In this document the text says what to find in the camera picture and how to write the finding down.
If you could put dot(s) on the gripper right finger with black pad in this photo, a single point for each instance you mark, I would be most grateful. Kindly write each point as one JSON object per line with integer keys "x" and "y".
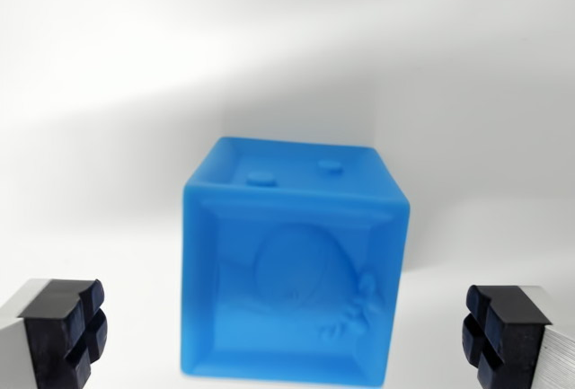
{"x": 512, "y": 339}

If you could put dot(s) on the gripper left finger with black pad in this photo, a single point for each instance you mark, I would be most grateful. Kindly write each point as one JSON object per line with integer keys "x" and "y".
{"x": 54, "y": 339}

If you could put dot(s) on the blue cube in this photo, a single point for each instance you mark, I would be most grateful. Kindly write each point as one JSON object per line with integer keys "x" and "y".
{"x": 292, "y": 272}

